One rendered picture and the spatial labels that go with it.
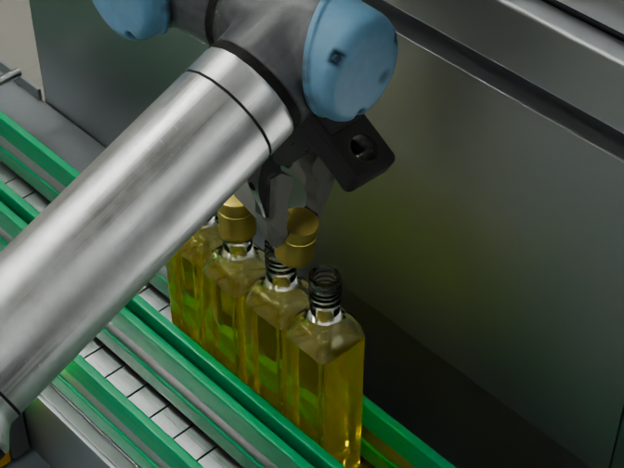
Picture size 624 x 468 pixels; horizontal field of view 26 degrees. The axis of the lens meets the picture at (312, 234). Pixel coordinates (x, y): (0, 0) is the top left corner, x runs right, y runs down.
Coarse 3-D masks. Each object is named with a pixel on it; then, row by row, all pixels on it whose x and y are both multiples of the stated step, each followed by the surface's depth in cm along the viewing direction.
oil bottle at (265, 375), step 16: (256, 288) 124; (304, 288) 124; (256, 304) 124; (272, 304) 123; (288, 304) 123; (304, 304) 124; (256, 320) 125; (272, 320) 123; (288, 320) 123; (256, 336) 127; (272, 336) 125; (256, 352) 128; (272, 352) 126; (256, 368) 130; (272, 368) 128; (256, 384) 132; (272, 384) 129; (272, 400) 131
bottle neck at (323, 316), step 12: (312, 276) 118; (324, 276) 119; (336, 276) 118; (312, 288) 118; (324, 288) 117; (336, 288) 117; (312, 300) 119; (324, 300) 118; (336, 300) 118; (312, 312) 120; (324, 312) 119; (336, 312) 119; (324, 324) 120
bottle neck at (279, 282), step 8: (272, 248) 120; (272, 256) 120; (272, 264) 121; (280, 264) 121; (272, 272) 122; (280, 272) 121; (288, 272) 122; (296, 272) 123; (272, 280) 122; (280, 280) 122; (288, 280) 122; (296, 280) 124; (272, 288) 123; (280, 288) 123; (288, 288) 123
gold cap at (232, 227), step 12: (228, 204) 122; (240, 204) 122; (228, 216) 122; (240, 216) 122; (252, 216) 123; (228, 228) 123; (240, 228) 123; (252, 228) 124; (228, 240) 124; (240, 240) 124
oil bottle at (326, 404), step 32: (352, 320) 121; (288, 352) 124; (320, 352) 120; (352, 352) 122; (288, 384) 127; (320, 384) 122; (352, 384) 125; (288, 416) 130; (320, 416) 125; (352, 416) 128; (352, 448) 132
